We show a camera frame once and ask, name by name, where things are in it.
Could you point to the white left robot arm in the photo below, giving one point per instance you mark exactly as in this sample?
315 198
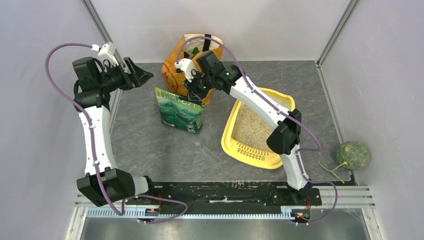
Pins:
103 181

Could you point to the aluminium slotted rail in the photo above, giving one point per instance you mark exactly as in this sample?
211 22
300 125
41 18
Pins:
151 213

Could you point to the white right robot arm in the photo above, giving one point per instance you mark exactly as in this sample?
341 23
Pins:
207 73

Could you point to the orange paper shopping bag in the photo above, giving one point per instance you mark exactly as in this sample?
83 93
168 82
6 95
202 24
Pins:
192 50

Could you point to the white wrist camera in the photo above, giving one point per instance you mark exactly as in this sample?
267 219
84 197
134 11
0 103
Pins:
186 66
106 52

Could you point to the green cat litter bag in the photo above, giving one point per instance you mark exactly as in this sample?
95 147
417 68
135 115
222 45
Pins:
178 112

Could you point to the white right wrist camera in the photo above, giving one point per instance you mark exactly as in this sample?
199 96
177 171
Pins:
186 66

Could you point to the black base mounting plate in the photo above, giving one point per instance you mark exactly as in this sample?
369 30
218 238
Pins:
227 197

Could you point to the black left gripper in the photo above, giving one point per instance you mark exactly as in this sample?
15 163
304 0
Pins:
136 78

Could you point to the green netted melon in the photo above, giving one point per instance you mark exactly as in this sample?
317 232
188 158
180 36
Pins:
350 155

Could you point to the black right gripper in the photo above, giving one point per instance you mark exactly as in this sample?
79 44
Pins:
197 94

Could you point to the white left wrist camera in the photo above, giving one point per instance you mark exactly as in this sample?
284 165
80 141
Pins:
106 52

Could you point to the yellow litter box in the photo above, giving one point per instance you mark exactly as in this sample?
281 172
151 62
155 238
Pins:
245 138

